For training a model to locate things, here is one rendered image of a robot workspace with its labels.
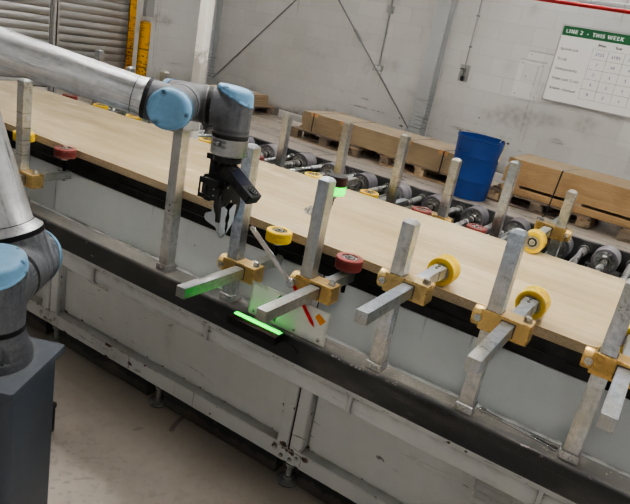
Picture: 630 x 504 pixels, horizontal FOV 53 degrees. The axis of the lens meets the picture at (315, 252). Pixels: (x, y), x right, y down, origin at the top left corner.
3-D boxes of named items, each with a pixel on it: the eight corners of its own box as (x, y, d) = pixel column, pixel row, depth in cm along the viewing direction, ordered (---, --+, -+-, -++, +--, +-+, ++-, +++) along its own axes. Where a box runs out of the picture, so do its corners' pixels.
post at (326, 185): (297, 345, 176) (330, 179, 160) (287, 340, 177) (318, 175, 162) (304, 341, 179) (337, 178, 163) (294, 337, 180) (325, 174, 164)
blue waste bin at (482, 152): (480, 206, 701) (498, 141, 677) (434, 191, 731) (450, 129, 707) (498, 200, 748) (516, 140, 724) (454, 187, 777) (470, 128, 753)
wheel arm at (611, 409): (614, 435, 111) (621, 418, 109) (592, 426, 112) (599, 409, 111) (641, 346, 152) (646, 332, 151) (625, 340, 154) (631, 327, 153)
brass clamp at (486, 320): (524, 348, 140) (531, 328, 139) (467, 325, 147) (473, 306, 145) (531, 340, 146) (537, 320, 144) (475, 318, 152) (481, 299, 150)
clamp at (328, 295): (328, 306, 167) (331, 289, 165) (286, 288, 173) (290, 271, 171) (338, 301, 171) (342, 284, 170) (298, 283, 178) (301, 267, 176)
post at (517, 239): (468, 419, 152) (526, 233, 137) (454, 412, 154) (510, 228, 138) (472, 413, 155) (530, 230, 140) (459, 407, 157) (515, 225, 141)
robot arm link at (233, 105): (217, 80, 155) (258, 87, 156) (211, 130, 159) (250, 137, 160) (212, 83, 146) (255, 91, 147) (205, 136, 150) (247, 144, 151)
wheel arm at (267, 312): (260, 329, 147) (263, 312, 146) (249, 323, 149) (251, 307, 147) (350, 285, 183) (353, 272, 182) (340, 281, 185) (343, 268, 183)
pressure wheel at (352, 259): (347, 300, 179) (355, 263, 175) (324, 290, 183) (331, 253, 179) (360, 293, 186) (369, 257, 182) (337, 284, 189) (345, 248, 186)
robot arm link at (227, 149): (255, 140, 157) (231, 143, 149) (252, 160, 159) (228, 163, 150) (227, 132, 161) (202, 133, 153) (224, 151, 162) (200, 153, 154)
